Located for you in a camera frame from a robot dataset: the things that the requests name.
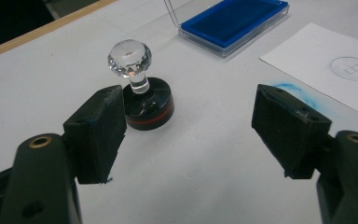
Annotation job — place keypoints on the wooden table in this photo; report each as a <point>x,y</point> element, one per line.
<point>43,29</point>

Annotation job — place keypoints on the blue ink pad clear case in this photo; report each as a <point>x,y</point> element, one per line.
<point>230,21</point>

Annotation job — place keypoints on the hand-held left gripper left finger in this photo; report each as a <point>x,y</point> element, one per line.
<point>93,140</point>

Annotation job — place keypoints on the white paper sheet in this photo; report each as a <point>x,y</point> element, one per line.
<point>307,56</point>

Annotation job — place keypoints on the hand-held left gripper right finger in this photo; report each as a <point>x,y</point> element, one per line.
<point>292,137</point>

